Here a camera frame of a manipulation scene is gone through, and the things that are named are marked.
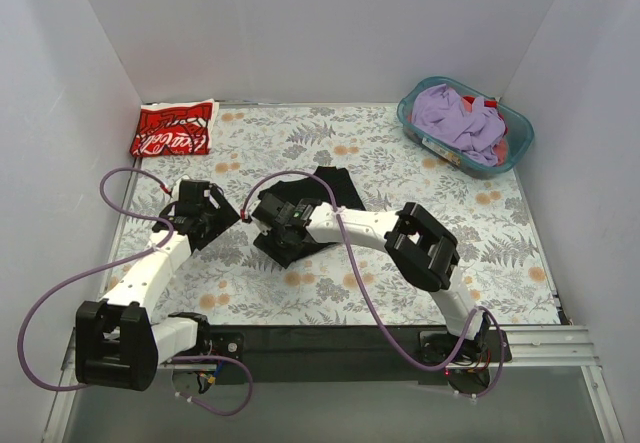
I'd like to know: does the black t-shirt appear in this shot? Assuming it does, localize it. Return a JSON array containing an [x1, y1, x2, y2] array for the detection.
[[251, 167, 365, 268]]

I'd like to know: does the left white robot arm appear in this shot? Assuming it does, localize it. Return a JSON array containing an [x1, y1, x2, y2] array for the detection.
[[75, 179, 240, 391]]

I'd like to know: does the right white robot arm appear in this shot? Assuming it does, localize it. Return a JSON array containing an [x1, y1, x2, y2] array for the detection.
[[243, 193, 490, 361]]

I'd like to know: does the folded red Coca-Cola shirt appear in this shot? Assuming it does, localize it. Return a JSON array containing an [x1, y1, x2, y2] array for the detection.
[[130, 99, 219, 158]]

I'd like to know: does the lilac t-shirt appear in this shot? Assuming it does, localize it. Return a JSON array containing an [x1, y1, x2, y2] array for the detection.
[[411, 84, 502, 166]]

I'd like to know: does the floral table mat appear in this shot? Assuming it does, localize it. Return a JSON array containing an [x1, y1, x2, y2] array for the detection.
[[117, 106, 559, 325]]

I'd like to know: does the red garment in basket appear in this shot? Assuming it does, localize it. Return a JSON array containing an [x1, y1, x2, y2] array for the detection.
[[461, 95, 508, 167]]

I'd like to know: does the teal plastic basket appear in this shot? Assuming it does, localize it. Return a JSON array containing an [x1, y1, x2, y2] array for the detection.
[[397, 76, 534, 179]]

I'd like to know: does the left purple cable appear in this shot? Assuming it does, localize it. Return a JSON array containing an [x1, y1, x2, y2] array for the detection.
[[17, 167, 254, 417]]

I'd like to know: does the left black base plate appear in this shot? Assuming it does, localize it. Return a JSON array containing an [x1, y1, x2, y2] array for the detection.
[[198, 332, 245, 361]]

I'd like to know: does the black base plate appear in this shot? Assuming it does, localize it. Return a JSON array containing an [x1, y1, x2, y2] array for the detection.
[[419, 329, 512, 365], [198, 332, 245, 361]]

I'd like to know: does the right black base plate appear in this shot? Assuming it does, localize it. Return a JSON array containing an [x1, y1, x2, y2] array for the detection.
[[419, 329, 512, 365]]

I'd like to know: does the aluminium mounting rail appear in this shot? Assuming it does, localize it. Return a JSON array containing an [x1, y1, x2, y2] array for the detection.
[[62, 326, 601, 370]]

